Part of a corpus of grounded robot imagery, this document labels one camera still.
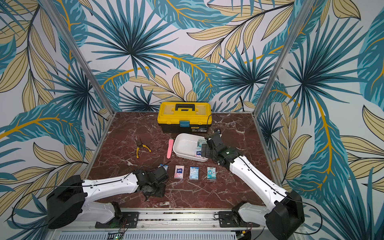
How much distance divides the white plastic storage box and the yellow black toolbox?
5cm

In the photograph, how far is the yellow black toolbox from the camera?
96cm

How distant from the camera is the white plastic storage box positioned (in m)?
0.94
